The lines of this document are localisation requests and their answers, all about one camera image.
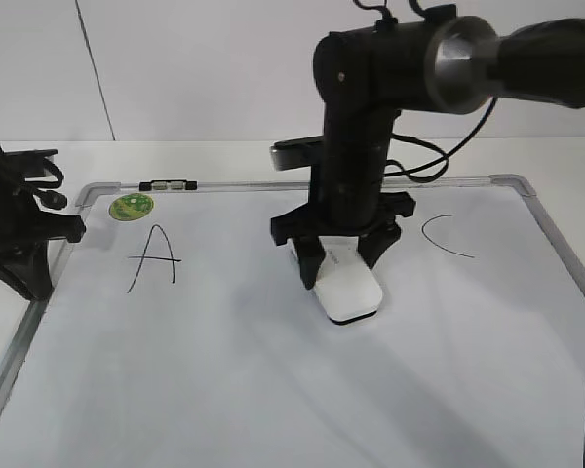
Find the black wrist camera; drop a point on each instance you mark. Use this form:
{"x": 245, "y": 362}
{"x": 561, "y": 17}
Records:
{"x": 35, "y": 163}
{"x": 296, "y": 153}

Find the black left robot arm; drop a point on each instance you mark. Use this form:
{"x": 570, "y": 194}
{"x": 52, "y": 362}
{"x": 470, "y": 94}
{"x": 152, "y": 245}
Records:
{"x": 29, "y": 220}

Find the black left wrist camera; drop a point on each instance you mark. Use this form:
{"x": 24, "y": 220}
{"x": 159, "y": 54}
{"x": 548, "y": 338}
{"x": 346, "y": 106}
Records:
{"x": 35, "y": 163}

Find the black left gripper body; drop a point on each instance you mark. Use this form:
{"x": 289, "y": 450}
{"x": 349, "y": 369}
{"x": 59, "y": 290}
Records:
{"x": 29, "y": 211}

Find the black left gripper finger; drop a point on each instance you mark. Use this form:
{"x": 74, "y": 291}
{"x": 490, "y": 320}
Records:
{"x": 26, "y": 270}

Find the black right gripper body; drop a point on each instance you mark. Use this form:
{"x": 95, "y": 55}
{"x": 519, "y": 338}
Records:
{"x": 352, "y": 212}

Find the white board with metal frame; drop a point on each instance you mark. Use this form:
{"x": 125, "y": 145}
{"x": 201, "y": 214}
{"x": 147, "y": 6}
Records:
{"x": 186, "y": 339}

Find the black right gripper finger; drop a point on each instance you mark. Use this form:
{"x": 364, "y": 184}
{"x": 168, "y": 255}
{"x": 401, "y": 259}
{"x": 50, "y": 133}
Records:
{"x": 373, "y": 245}
{"x": 310, "y": 255}

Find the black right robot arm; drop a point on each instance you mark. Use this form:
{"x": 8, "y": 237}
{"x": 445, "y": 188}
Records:
{"x": 445, "y": 63}

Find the round green magnet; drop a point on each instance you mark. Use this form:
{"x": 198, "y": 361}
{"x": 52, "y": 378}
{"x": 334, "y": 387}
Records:
{"x": 131, "y": 207}

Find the white eraser with black felt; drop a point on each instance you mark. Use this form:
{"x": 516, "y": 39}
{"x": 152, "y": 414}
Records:
{"x": 346, "y": 289}

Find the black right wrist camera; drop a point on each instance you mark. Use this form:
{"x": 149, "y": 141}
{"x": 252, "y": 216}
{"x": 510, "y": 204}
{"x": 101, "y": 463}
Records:
{"x": 296, "y": 153}

